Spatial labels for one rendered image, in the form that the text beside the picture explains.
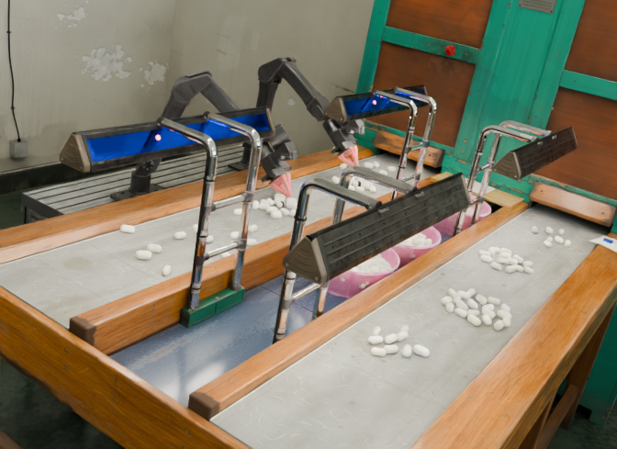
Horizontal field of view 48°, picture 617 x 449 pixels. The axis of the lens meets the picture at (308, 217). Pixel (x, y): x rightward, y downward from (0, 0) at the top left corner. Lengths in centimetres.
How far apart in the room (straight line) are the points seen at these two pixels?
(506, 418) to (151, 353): 73
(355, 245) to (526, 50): 169
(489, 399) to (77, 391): 81
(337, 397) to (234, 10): 324
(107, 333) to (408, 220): 64
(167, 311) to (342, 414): 48
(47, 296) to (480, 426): 92
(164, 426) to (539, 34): 196
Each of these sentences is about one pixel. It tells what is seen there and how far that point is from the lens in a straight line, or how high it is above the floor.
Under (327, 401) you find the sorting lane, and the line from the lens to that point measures 136.
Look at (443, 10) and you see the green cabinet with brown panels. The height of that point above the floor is 138.
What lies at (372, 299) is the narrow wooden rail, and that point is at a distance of 170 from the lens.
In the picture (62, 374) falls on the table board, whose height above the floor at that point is 65.
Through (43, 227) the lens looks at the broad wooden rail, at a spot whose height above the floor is 76.
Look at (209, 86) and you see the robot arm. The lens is 221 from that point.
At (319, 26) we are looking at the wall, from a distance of 398.
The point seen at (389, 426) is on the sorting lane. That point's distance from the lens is 134.
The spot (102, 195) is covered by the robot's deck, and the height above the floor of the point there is 67.
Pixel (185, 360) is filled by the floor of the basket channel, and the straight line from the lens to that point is 152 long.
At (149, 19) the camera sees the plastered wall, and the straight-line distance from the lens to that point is 449.
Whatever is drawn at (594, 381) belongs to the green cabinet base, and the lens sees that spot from 297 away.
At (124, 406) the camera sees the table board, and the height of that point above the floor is 68.
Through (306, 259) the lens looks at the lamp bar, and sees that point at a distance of 109.
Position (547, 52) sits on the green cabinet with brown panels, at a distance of 272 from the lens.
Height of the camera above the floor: 153
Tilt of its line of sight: 21 degrees down
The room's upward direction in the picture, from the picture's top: 11 degrees clockwise
